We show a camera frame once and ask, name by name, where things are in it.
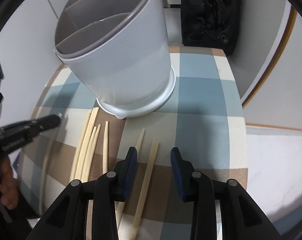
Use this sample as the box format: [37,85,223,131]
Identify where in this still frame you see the plaid checkered table mat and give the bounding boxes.
[18,47,247,239]

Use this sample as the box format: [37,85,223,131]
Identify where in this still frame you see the bamboo chopstick cluster outer left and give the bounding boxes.
[69,110,92,181]

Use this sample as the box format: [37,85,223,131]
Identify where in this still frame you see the person's left hand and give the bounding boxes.
[0,156,19,210]

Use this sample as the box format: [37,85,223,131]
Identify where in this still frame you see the short bamboo chopstick middle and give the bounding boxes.
[103,121,109,173]

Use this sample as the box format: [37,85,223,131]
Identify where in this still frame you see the white utensil holder grey insert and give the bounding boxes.
[54,0,176,119]

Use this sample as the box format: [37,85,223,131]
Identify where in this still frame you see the curved bamboo chopstick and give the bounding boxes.
[38,127,59,215]

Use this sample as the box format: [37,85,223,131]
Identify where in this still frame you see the black backpack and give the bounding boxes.
[181,0,241,56]

